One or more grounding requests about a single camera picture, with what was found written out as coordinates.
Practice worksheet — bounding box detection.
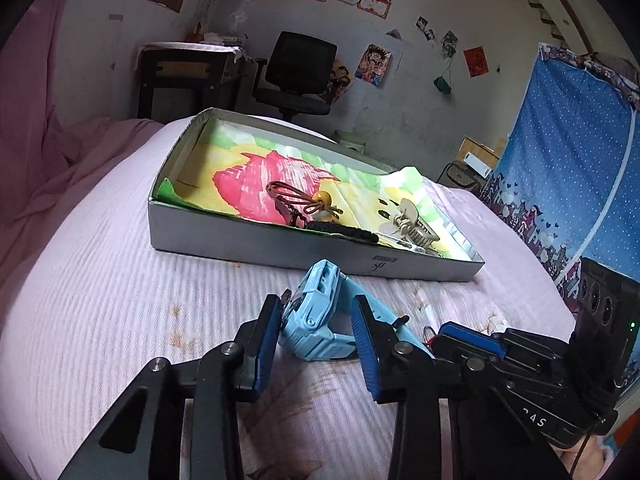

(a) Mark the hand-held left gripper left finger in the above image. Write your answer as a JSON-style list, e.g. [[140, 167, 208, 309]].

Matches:
[[57, 294, 282, 480]]

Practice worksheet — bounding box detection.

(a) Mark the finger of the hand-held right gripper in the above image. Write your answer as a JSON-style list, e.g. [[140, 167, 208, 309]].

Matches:
[[431, 332, 501, 362], [439, 321, 508, 349]]

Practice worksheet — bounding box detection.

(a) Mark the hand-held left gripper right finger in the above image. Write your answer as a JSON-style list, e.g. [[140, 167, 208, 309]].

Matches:
[[351, 295, 572, 480]]

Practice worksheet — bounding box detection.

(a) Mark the blue wrist watch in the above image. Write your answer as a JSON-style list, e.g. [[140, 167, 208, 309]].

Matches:
[[277, 259, 436, 362]]

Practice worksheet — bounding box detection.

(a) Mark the grey cardboard box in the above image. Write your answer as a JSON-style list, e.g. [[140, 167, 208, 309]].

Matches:
[[147, 107, 486, 283]]

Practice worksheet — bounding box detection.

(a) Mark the beige hair claw clip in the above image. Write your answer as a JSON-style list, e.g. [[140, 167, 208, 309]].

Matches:
[[382, 197, 441, 252]]

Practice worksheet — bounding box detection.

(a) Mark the black braided cord bracelet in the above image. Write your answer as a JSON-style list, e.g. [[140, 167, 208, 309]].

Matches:
[[305, 220, 382, 246]]

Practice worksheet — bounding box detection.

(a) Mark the brown cord bracelet yellow bead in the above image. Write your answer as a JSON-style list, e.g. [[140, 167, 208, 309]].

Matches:
[[267, 180, 346, 228]]

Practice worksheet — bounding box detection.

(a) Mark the woven handbag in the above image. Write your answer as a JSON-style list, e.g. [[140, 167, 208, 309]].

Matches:
[[440, 160, 483, 194]]

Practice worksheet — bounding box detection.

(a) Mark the colourful drawing paper lining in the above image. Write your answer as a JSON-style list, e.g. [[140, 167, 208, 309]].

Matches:
[[155, 120, 473, 261]]

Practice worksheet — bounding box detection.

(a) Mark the wooden cabinet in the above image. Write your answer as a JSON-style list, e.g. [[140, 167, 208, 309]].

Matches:
[[457, 136, 508, 178]]

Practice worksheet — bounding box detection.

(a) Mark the blue dotted printed curtain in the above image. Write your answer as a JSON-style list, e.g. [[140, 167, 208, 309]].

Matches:
[[480, 44, 640, 311]]

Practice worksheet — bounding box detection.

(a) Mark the green plastic stool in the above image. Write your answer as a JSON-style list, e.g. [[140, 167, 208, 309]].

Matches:
[[334, 130, 369, 154]]

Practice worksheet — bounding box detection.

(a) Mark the red paper square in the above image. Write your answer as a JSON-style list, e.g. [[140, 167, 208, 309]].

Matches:
[[463, 46, 487, 78]]

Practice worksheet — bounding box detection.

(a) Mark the black office chair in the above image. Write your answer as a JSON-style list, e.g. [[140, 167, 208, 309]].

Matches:
[[251, 31, 339, 122]]

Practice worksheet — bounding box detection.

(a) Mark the dark wooden desk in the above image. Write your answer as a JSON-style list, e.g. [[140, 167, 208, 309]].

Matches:
[[136, 42, 268, 121]]

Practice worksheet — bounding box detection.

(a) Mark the pile of papers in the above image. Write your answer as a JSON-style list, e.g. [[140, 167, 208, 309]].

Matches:
[[200, 31, 249, 51]]

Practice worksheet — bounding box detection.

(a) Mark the pink curtain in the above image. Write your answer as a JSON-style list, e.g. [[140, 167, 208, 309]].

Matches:
[[0, 0, 166, 286]]

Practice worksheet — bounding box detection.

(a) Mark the black cable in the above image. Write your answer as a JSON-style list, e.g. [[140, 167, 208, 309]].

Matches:
[[569, 430, 601, 480]]

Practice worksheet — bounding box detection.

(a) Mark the cartoon figures wall sticker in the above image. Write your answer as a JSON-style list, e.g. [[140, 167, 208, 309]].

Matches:
[[327, 57, 357, 103]]

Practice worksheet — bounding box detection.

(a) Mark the cartoon wall poster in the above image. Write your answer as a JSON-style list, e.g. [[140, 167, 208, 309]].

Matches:
[[355, 44, 392, 86]]

